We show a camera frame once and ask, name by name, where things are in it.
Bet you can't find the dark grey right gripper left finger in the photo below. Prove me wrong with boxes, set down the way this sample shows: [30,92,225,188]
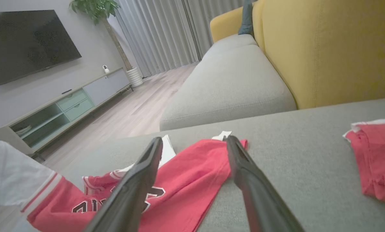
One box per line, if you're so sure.
[83,137,163,232]

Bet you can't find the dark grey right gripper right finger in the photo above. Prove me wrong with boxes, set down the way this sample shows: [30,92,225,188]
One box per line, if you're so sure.
[226,135,305,232]

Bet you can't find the red jersey white sleeves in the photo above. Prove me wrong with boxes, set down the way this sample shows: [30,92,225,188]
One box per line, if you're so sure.
[0,130,248,232]

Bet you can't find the red shorts white trim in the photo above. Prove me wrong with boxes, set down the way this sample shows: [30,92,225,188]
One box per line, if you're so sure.
[342,118,385,206]

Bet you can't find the low grey TV cabinet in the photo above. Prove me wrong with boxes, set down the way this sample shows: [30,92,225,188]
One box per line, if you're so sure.
[0,68,133,158]

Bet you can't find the long grey seat cushion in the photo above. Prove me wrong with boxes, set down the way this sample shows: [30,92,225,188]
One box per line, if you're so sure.
[159,44,296,131]

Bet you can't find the white ribbed planter pot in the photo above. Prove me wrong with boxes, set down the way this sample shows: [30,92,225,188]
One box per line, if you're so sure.
[126,67,144,87]

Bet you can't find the items on cabinet shelf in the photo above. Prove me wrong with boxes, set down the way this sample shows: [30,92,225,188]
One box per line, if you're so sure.
[14,125,32,135]

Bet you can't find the short grey seat cushion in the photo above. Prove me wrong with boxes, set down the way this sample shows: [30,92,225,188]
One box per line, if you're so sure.
[202,34,257,58]

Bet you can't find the large yellow sofa backrest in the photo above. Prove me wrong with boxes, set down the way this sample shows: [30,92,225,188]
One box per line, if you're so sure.
[262,0,385,109]

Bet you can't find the grey pleated curtain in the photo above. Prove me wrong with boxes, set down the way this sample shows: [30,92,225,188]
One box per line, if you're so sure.
[115,0,244,78]

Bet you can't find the narrow yellow sofa backrest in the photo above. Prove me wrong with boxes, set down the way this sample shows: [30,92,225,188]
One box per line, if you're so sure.
[252,0,267,53]

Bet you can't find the yellow sofa end cushion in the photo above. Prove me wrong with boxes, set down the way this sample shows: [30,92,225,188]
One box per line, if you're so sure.
[210,6,244,43]

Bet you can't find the teal throw pillow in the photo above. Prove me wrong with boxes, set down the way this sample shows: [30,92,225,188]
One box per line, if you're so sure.
[238,0,254,36]

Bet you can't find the black flat screen television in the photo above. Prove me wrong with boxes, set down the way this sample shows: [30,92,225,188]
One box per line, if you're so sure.
[0,10,82,86]

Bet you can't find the green potted tree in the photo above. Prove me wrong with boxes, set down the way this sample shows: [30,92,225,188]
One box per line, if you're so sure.
[69,0,133,71]

